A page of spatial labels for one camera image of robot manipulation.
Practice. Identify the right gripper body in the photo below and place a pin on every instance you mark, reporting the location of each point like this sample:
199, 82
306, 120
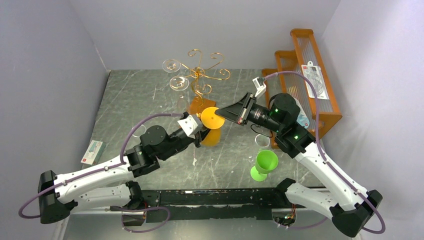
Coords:
244, 110

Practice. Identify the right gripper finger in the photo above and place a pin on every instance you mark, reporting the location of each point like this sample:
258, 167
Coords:
243, 102
231, 114

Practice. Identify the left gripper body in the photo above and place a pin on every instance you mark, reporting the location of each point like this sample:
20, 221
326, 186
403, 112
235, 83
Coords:
179, 142

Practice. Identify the orange plastic goblet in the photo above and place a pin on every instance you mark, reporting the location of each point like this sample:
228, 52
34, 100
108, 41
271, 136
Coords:
214, 122

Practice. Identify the clear wine glass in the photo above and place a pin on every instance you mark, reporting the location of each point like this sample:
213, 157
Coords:
138, 131
171, 65
179, 85

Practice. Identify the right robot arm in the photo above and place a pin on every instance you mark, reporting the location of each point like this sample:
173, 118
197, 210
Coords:
348, 204

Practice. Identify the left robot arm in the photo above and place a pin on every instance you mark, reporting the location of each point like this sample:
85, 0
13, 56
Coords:
112, 183

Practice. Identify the blue packaged item on shelf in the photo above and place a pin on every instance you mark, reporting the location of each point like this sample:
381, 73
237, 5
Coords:
302, 118

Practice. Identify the green plastic goblet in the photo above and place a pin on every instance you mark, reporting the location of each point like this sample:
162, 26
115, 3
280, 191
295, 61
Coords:
266, 161

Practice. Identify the orange wooden tiered shelf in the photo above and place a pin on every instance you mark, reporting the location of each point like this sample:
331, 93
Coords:
305, 78

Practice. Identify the white packaged item on shelf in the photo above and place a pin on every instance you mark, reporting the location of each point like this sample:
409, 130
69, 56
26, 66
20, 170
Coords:
314, 74

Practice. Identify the small blue white packet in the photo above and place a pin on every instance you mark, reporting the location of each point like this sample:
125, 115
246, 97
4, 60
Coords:
93, 153

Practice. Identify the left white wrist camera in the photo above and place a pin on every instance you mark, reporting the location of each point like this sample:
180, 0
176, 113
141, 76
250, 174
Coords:
191, 125

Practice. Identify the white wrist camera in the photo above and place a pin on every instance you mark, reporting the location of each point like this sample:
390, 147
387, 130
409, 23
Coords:
259, 83
191, 125

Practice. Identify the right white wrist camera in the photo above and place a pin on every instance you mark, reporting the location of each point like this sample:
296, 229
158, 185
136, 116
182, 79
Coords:
259, 83

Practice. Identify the gold wire wine glass rack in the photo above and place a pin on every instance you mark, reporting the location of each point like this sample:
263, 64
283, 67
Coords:
194, 74

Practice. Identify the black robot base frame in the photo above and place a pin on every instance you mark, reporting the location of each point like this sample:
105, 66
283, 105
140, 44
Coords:
204, 204

